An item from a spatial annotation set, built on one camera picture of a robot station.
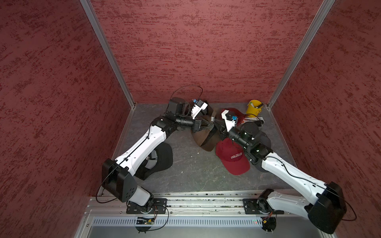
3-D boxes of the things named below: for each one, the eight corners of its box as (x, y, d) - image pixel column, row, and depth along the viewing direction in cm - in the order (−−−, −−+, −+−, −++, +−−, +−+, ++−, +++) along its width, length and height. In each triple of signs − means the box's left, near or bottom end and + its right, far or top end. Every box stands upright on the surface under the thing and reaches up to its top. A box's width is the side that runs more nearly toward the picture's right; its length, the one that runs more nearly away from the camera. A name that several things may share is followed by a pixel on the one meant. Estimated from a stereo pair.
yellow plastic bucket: (247, 118, 114) (251, 109, 107) (244, 108, 121) (248, 99, 113) (259, 118, 114) (264, 109, 107) (256, 108, 121) (260, 99, 113)
